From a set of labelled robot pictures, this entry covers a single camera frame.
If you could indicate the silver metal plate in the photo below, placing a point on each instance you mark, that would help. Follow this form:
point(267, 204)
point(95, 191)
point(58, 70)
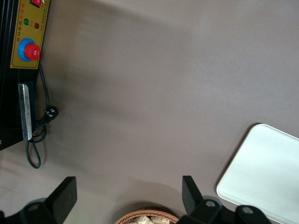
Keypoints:
point(25, 112)

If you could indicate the beige rectangular tray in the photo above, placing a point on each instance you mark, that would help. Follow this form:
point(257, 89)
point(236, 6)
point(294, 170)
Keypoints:
point(261, 168)

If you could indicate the red indicator lamp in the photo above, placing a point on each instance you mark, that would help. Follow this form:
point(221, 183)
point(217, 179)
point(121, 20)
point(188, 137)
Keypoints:
point(37, 25)

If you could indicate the red emergency stop button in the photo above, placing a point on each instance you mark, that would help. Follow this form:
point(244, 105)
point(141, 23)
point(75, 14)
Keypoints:
point(31, 51)

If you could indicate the green indicator lamp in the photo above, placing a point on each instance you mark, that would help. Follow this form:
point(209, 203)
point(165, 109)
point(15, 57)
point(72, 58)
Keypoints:
point(26, 22)

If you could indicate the round brown wicker basket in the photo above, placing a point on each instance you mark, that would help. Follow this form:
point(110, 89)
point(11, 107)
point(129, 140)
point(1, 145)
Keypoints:
point(144, 211)

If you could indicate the brown table cover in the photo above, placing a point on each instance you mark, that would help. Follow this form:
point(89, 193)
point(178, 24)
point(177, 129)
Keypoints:
point(151, 93)

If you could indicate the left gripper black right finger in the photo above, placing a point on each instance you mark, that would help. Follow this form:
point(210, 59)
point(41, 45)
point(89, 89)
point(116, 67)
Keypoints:
point(194, 203)

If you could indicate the black yellow control box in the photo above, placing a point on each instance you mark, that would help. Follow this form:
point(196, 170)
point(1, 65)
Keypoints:
point(28, 32)

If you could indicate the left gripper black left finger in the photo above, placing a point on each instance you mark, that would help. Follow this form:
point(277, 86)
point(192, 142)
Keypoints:
point(60, 200)

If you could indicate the red rocker switch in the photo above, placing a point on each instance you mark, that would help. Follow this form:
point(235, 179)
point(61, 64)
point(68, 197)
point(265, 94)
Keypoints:
point(36, 2)

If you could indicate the clear-wrapped brown biscuit packet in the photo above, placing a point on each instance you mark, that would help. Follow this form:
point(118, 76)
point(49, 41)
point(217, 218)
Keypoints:
point(140, 220)
point(160, 220)

